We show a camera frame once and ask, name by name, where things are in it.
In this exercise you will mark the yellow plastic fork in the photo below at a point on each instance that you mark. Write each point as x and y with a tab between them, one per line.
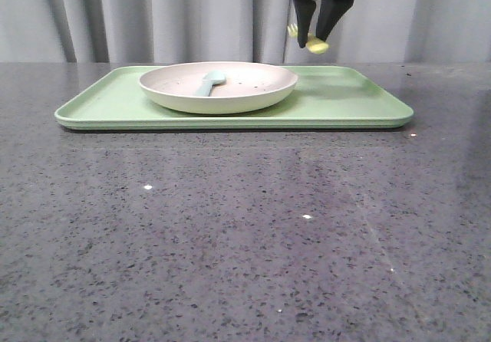
313	44

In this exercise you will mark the cream round plate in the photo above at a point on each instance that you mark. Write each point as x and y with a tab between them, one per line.
248	86

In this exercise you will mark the light green plastic tray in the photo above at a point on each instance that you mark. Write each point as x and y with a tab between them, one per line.
325	97

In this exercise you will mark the light blue plastic spoon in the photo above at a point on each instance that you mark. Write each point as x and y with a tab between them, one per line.
209	81

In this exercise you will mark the grey pleated curtain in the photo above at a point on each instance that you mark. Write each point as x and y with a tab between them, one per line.
178	31

